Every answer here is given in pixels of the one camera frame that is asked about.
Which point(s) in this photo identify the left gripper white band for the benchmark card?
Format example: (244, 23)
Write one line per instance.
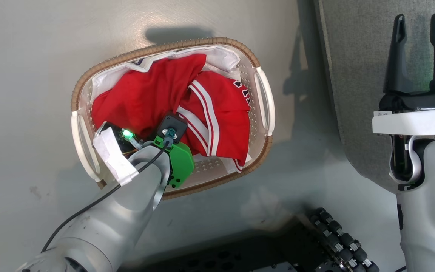
(112, 153)

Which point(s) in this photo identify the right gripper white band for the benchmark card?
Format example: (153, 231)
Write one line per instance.
(417, 115)

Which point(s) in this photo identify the plain red garment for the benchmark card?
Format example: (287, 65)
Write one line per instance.
(145, 94)

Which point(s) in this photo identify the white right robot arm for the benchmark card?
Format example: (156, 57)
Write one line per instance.
(432, 211)

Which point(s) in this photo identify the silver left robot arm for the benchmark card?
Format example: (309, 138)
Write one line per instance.
(119, 215)

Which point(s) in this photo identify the grey fabric sofa seat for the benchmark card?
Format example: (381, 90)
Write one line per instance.
(361, 75)

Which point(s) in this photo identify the white basket brown woven rim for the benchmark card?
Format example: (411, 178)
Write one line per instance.
(257, 124)

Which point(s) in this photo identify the red garment white stripes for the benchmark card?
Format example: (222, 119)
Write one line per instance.
(221, 121)

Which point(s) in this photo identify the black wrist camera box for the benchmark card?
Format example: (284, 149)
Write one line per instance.
(172, 124)

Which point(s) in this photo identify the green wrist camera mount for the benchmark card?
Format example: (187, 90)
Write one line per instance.
(181, 162)

